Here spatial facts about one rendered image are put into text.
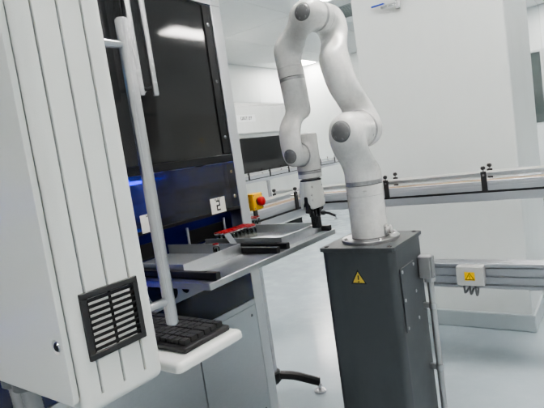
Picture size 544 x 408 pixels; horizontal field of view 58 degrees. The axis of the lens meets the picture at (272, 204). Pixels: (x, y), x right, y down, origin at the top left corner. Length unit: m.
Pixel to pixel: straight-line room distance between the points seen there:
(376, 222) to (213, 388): 0.87
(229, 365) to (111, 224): 1.21
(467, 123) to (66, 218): 2.47
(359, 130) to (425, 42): 1.62
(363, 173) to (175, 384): 0.96
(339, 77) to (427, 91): 1.49
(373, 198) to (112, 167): 0.93
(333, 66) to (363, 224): 0.51
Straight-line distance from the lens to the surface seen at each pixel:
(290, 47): 1.73
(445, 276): 2.55
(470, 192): 2.40
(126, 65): 1.00
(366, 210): 1.60
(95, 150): 0.91
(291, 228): 1.89
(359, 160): 1.57
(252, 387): 2.15
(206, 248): 1.71
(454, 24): 3.06
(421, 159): 3.09
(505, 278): 2.48
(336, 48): 1.66
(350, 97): 1.65
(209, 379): 1.94
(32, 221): 0.88
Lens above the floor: 1.19
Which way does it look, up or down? 6 degrees down
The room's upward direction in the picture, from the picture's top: 8 degrees counter-clockwise
